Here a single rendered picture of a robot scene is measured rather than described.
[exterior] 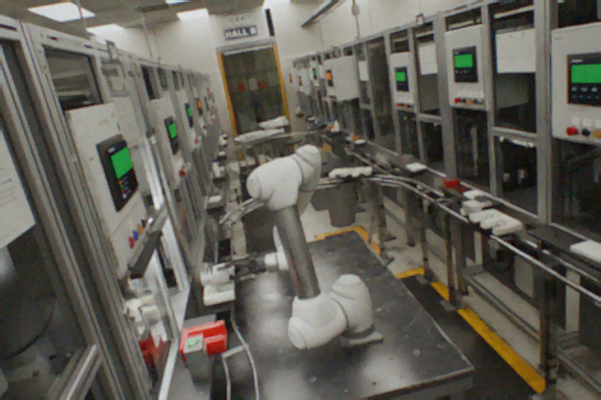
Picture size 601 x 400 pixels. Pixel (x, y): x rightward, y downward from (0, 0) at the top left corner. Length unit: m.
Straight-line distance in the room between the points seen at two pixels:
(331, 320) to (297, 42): 8.82
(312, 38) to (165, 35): 3.22
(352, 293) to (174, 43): 8.80
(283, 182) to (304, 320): 0.54
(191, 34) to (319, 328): 8.88
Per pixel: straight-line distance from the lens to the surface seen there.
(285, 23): 10.16
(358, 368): 1.80
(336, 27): 10.36
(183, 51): 10.07
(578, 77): 2.04
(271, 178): 1.55
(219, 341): 1.62
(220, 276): 2.06
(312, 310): 1.69
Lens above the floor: 1.83
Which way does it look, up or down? 16 degrees down
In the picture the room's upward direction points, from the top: 10 degrees counter-clockwise
